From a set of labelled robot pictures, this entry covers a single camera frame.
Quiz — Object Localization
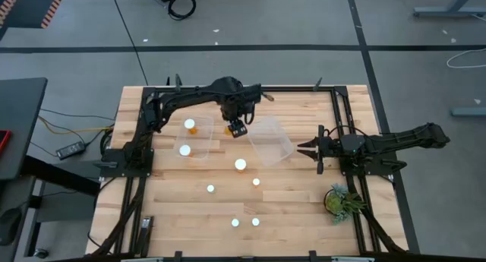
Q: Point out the thin black cable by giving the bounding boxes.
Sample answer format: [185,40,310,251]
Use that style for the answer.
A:
[39,108,117,122]

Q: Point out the grey metal bracket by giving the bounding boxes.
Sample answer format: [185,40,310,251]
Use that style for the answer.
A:
[140,215,155,240]

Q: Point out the long black floor cable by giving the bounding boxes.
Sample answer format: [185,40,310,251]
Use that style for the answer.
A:
[109,0,150,87]

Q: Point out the frosted plastic bin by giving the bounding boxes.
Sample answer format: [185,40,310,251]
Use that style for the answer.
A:
[246,115,295,168]

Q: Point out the orange striped floor mat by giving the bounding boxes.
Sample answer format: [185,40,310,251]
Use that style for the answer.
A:
[0,0,69,41]

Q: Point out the black desk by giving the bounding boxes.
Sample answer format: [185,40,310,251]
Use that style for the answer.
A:
[0,77,49,182]

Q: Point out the coiled black cable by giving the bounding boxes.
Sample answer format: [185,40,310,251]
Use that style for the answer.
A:
[167,0,197,21]

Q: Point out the red object on desk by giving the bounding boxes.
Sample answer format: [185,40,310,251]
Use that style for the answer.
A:
[0,129,12,156]

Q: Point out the black power adapter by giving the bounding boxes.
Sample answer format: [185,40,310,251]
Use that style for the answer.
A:
[55,140,87,160]

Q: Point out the yellow cable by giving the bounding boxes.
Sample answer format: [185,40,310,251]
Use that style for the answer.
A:
[36,115,115,136]

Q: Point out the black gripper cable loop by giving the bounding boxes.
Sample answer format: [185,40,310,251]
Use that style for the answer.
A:
[327,124,360,138]

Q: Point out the potted succulent plant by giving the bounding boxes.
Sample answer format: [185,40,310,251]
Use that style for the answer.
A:
[323,183,368,226]

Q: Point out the grey desk foot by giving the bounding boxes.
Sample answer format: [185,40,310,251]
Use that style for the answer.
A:
[450,106,486,118]
[412,0,486,19]

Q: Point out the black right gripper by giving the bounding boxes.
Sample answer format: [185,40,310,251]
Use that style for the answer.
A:
[297,124,345,175]

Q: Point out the silver aluminium extrusion piece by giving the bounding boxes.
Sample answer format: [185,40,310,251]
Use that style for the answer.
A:
[120,256,175,262]
[330,256,376,262]

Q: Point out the white floor cable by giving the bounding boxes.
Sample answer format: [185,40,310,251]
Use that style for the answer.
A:
[446,47,486,69]

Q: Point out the clear plastic bin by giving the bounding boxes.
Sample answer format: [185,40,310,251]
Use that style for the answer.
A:
[173,115,215,160]

